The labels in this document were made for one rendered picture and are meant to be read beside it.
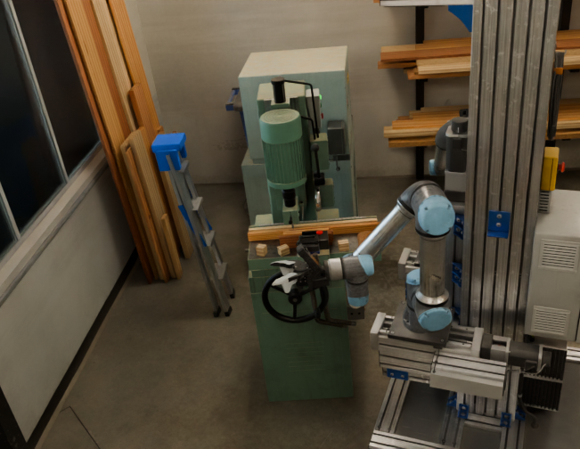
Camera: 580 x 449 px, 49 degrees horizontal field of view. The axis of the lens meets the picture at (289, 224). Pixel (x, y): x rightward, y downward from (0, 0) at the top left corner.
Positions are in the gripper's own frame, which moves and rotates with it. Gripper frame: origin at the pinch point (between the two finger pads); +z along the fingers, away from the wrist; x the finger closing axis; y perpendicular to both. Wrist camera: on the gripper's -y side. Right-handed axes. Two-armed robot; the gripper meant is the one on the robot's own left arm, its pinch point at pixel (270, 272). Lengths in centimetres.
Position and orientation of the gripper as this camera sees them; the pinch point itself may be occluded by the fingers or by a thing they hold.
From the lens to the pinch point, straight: 221.4
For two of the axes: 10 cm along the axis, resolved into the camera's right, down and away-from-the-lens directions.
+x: -0.7, -3.9, 9.2
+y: 1.2, 9.1, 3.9
